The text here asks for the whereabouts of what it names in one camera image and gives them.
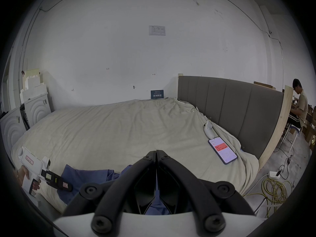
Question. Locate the white foam packing pieces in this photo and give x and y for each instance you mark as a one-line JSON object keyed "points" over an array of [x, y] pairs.
{"points": [[32, 85]]}

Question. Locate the grey padded headboard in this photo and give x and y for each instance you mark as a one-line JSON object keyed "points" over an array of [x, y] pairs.
{"points": [[229, 107]]}

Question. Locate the smartphone with lit screen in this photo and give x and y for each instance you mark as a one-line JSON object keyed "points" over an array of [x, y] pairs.
{"points": [[223, 150]]}

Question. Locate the bed with beige sheet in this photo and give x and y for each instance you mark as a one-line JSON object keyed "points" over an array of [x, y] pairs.
{"points": [[123, 129]]}

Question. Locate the paper sheet on wall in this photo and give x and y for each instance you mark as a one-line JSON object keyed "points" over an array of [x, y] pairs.
{"points": [[157, 30]]}

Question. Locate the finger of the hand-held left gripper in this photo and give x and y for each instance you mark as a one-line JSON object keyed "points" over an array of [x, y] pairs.
{"points": [[55, 180]]}

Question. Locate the white power strip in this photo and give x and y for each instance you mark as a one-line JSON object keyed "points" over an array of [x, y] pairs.
{"points": [[274, 174]]}

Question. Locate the white hand controller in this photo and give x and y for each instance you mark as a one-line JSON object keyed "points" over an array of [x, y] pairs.
{"points": [[208, 129]]}

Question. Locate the dark blue card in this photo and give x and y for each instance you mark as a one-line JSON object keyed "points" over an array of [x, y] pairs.
{"points": [[157, 94]]}

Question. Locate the person's left hand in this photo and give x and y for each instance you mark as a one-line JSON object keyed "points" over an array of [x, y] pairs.
{"points": [[22, 174]]}

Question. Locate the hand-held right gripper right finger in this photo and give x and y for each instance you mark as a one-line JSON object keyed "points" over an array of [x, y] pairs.
{"points": [[185, 179]]}

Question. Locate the metal frame chair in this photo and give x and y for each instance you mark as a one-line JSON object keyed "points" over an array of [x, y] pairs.
{"points": [[291, 134]]}

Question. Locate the blue garment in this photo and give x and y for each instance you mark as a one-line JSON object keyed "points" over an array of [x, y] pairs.
{"points": [[86, 175]]}

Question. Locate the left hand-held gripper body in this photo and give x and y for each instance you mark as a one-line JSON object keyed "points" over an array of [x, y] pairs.
{"points": [[30, 162]]}

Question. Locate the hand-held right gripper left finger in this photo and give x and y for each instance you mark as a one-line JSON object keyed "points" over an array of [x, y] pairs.
{"points": [[128, 179]]}

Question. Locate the stack of cartons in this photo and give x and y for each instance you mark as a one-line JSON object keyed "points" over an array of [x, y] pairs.
{"points": [[310, 125]]}

